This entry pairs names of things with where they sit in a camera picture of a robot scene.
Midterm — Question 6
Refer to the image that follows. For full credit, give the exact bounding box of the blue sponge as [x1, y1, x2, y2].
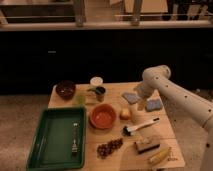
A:
[145, 99, 163, 112]

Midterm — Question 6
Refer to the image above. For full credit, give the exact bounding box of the wooden table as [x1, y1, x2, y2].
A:
[48, 82, 185, 171]

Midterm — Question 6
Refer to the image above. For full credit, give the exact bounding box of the metal fork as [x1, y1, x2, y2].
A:
[72, 123, 78, 155]

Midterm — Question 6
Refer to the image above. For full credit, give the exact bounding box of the red orange bowl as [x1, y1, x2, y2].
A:
[89, 104, 116, 129]

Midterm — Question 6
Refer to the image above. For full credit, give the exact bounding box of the yellow corn cob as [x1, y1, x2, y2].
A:
[148, 147, 171, 165]

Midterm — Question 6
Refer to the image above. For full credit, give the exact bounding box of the green plastic tray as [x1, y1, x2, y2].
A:
[26, 107, 87, 171]

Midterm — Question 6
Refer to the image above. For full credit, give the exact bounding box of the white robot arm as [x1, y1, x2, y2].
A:
[135, 65, 213, 171]

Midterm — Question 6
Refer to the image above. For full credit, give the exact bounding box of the dark brown bowl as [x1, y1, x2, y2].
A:
[55, 80, 76, 100]

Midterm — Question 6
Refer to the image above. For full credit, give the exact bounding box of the bunch of dark grapes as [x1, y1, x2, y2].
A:
[97, 138, 123, 159]

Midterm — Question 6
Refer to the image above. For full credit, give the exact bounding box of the grey-blue towel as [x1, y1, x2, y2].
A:
[122, 92, 140, 104]

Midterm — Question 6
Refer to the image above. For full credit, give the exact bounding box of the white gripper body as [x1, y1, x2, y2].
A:
[134, 82, 154, 111]

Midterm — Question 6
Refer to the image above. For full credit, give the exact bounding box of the dark green cup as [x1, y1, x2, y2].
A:
[90, 86, 106, 102]

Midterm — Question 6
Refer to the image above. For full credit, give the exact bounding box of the light green small object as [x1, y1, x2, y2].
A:
[73, 94, 86, 106]

